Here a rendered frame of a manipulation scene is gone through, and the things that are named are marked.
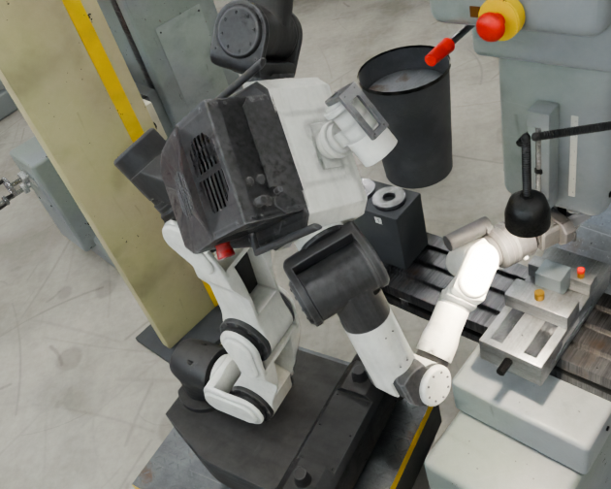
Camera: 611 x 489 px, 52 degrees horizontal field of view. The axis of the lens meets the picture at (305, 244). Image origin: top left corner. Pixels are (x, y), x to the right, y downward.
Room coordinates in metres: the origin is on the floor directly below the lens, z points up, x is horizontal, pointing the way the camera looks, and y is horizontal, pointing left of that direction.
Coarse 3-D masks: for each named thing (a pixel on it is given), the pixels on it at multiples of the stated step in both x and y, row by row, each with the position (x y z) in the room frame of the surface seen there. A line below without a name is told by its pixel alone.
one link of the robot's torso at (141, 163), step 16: (144, 144) 1.17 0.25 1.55; (160, 144) 1.18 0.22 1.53; (128, 160) 1.16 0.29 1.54; (144, 160) 1.15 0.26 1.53; (160, 160) 1.14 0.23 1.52; (128, 176) 1.16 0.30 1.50; (144, 176) 1.11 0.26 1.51; (160, 176) 1.10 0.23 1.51; (144, 192) 1.13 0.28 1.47; (160, 192) 1.10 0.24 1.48; (160, 208) 1.12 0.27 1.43
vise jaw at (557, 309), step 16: (512, 288) 0.96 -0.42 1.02; (528, 288) 0.95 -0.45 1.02; (544, 288) 0.93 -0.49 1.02; (512, 304) 0.94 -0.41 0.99; (528, 304) 0.91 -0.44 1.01; (544, 304) 0.89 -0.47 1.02; (560, 304) 0.88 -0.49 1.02; (576, 304) 0.87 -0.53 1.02; (544, 320) 0.88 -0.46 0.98; (560, 320) 0.85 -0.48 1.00
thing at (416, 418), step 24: (336, 360) 1.43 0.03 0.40; (408, 408) 1.15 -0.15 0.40; (432, 408) 1.15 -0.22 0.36; (384, 432) 1.10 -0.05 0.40; (408, 432) 1.08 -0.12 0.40; (432, 432) 1.13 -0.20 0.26; (168, 456) 1.27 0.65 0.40; (192, 456) 1.24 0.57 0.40; (384, 456) 1.02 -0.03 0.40; (408, 456) 1.02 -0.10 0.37; (144, 480) 1.21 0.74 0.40; (168, 480) 1.18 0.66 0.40; (192, 480) 1.15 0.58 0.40; (216, 480) 1.12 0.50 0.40; (360, 480) 0.97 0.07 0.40; (384, 480) 0.95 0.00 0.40; (408, 480) 0.99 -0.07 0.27
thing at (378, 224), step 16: (368, 192) 1.37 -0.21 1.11; (384, 192) 1.35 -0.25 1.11; (400, 192) 1.32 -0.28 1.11; (416, 192) 1.32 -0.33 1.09; (368, 208) 1.32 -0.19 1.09; (384, 208) 1.29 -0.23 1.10; (400, 208) 1.28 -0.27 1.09; (416, 208) 1.29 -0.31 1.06; (368, 224) 1.32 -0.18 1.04; (384, 224) 1.27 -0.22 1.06; (400, 224) 1.25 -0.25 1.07; (416, 224) 1.29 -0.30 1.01; (368, 240) 1.33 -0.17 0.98; (384, 240) 1.28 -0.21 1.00; (400, 240) 1.24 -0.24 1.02; (416, 240) 1.28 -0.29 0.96; (384, 256) 1.29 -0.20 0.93; (400, 256) 1.25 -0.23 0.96; (416, 256) 1.27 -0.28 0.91
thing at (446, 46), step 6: (462, 30) 0.90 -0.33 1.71; (468, 30) 0.90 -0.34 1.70; (456, 36) 0.89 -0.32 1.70; (462, 36) 0.89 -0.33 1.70; (444, 42) 0.87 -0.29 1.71; (450, 42) 0.87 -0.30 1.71; (456, 42) 0.88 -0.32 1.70; (438, 48) 0.86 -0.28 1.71; (444, 48) 0.86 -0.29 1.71; (450, 48) 0.86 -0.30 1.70; (432, 54) 0.85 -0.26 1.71; (438, 54) 0.85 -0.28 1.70; (444, 54) 0.85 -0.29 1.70; (426, 60) 0.85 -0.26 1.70; (432, 60) 0.84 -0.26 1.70; (438, 60) 0.84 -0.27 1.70
